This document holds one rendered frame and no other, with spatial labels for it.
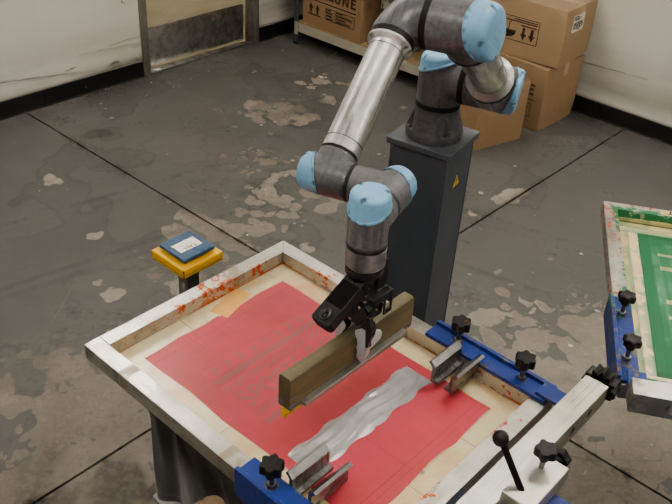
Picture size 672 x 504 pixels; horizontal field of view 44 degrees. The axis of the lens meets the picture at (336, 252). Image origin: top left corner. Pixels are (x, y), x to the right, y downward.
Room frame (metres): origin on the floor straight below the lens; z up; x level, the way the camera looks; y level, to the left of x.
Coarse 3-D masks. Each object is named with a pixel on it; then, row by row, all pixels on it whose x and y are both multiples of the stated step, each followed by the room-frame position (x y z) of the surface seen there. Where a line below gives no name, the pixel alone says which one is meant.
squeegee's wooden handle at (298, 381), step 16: (400, 304) 1.32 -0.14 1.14; (384, 320) 1.27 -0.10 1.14; (400, 320) 1.31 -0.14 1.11; (336, 336) 1.21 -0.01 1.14; (352, 336) 1.21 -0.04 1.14; (384, 336) 1.28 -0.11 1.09; (320, 352) 1.16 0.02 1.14; (336, 352) 1.17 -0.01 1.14; (352, 352) 1.20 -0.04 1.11; (288, 368) 1.11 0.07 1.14; (304, 368) 1.11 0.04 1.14; (320, 368) 1.13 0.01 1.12; (336, 368) 1.17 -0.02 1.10; (288, 384) 1.08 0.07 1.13; (304, 384) 1.10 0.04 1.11; (320, 384) 1.14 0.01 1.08; (288, 400) 1.08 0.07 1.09
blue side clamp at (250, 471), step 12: (240, 468) 0.99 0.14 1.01; (252, 468) 1.00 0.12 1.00; (240, 480) 0.98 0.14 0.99; (252, 480) 0.96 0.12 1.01; (264, 480) 0.97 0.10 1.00; (276, 480) 0.97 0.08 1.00; (240, 492) 0.98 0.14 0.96; (252, 492) 0.96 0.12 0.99; (264, 492) 0.94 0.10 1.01; (276, 492) 0.95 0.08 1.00; (288, 492) 0.95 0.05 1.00
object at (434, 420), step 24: (288, 288) 1.60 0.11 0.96; (240, 312) 1.49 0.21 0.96; (264, 312) 1.50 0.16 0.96; (288, 312) 1.50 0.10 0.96; (312, 312) 1.51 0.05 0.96; (384, 360) 1.36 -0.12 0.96; (408, 360) 1.36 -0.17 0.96; (360, 384) 1.28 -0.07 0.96; (432, 384) 1.29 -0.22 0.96; (408, 408) 1.22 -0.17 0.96; (432, 408) 1.22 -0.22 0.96; (456, 408) 1.23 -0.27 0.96; (480, 408) 1.23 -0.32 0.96; (408, 432) 1.15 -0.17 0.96; (432, 432) 1.16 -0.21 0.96; (456, 432) 1.16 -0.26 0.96; (432, 456) 1.09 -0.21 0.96
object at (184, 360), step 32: (224, 320) 1.46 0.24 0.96; (160, 352) 1.34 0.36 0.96; (192, 352) 1.34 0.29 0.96; (224, 352) 1.35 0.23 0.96; (192, 384) 1.25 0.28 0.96; (224, 416) 1.16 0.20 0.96; (256, 416) 1.17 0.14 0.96; (288, 416) 1.17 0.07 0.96; (320, 416) 1.18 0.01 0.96; (288, 448) 1.09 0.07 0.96; (352, 448) 1.10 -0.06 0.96; (384, 448) 1.11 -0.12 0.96; (320, 480) 1.02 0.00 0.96; (352, 480) 1.02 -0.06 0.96; (384, 480) 1.03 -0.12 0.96
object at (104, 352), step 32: (256, 256) 1.67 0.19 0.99; (288, 256) 1.69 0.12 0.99; (192, 288) 1.53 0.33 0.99; (224, 288) 1.55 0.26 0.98; (160, 320) 1.41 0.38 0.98; (416, 320) 1.46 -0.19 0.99; (96, 352) 1.29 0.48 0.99; (128, 384) 1.21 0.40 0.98; (160, 416) 1.14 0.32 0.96; (192, 416) 1.12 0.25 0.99; (512, 416) 1.18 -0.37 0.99; (224, 448) 1.05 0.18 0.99; (480, 448) 1.09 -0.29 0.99; (448, 480) 1.01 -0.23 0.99
